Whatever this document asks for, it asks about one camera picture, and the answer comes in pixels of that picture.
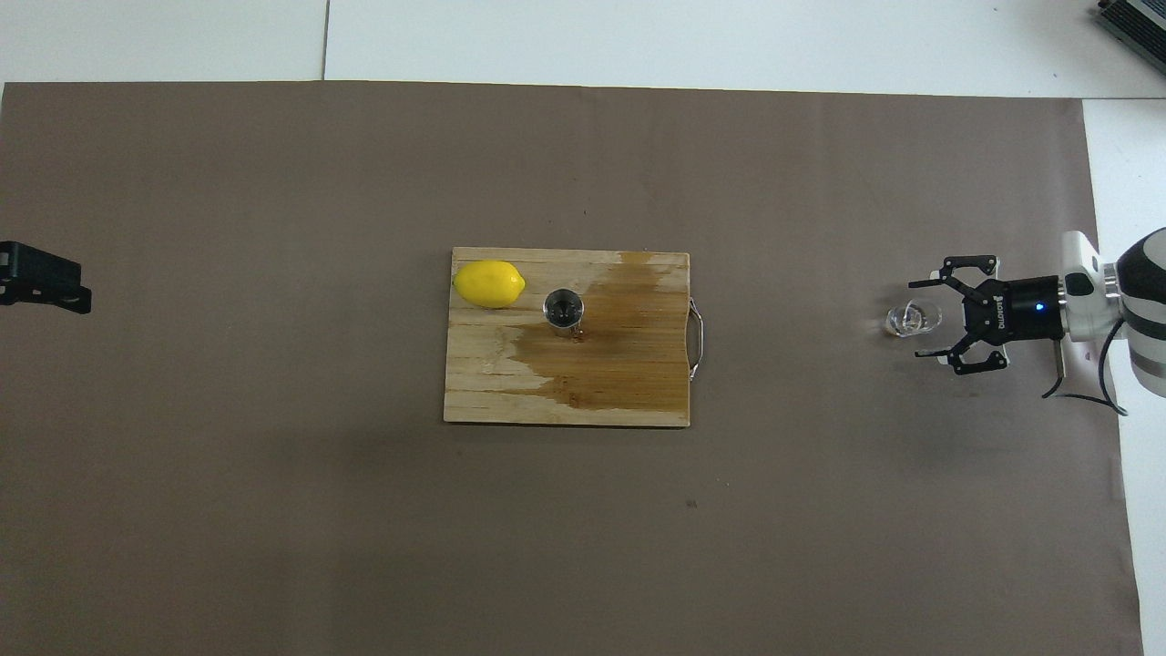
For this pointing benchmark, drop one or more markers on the small clear glass cup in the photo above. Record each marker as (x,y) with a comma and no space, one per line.
(911,319)

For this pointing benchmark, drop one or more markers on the yellow lemon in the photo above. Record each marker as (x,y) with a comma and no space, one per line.
(489,284)

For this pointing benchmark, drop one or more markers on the steel double jigger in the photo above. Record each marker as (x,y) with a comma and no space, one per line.
(565,310)

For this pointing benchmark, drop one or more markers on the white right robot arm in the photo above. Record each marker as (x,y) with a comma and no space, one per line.
(1139,301)

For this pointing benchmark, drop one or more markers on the brown paper table mat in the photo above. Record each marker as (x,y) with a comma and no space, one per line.
(583,547)

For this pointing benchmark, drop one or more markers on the wooden cutting board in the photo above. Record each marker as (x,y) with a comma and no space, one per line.
(619,364)

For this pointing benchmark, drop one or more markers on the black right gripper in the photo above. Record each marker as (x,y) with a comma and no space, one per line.
(1016,310)

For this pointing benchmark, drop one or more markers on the grey vented device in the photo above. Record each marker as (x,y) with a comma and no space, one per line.
(1139,18)

